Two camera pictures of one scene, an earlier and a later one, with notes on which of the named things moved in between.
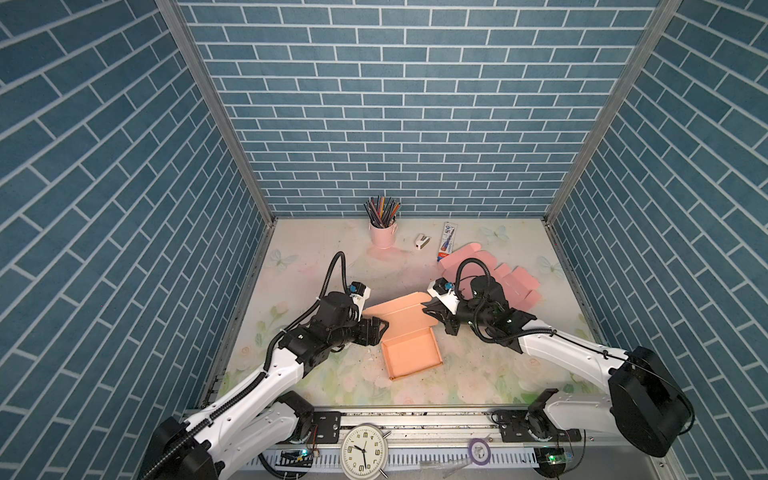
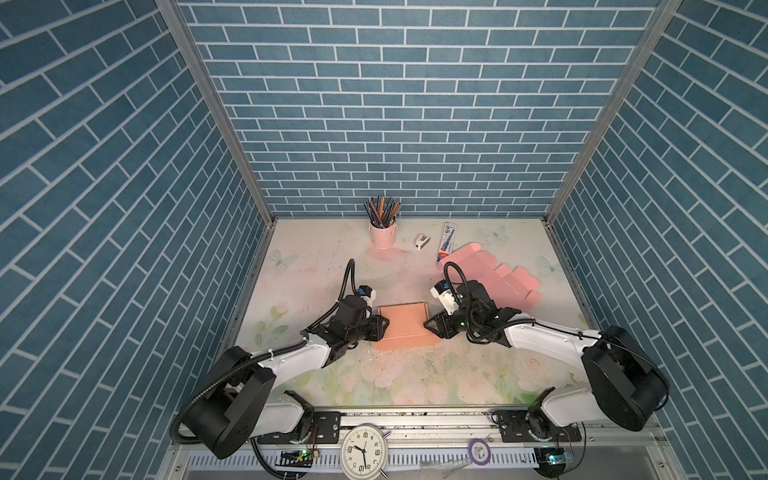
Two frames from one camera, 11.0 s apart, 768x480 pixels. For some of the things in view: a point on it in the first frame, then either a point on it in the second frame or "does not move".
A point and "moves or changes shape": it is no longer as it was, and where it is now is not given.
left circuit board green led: [295, 458] does not move
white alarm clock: [364, 452] does not move
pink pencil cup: [383, 238] does not move
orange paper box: [408, 342] moves or changes shape
